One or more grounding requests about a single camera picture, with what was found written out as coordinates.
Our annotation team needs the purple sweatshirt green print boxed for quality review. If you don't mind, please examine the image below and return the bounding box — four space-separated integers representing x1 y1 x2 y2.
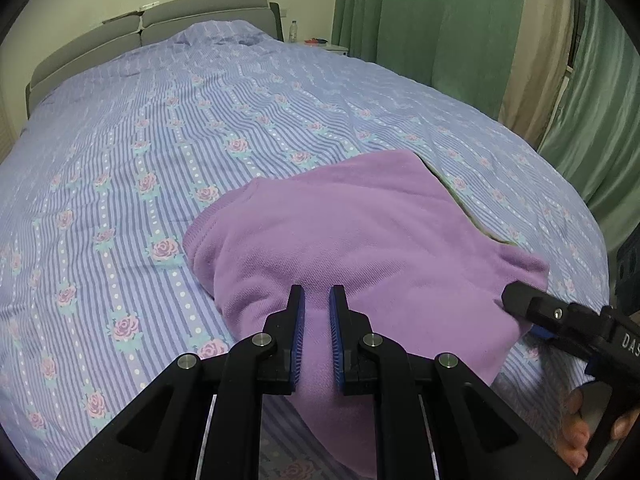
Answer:
182 151 549 478

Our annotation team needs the person's right hand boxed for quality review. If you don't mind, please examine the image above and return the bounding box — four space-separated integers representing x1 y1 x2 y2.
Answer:
555 389 590 474

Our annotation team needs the lilac floral striped bedspread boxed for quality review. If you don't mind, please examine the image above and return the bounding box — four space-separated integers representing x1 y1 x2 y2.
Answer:
1 21 610 479

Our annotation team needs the beige curtain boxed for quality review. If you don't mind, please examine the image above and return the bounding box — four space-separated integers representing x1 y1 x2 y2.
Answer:
499 0 576 148

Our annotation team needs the green curtain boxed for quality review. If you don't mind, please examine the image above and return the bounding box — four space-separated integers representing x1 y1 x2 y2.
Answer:
332 0 639 256

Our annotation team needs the white bedside table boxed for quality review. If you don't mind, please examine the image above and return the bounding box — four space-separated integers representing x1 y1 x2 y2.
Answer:
302 41 349 56

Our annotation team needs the grey upholstered headboard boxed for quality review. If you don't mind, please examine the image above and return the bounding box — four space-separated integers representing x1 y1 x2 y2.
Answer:
25 0 284 114

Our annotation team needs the clear plastic bottle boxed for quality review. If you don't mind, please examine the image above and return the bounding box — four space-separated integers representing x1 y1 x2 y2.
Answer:
288 20 298 44

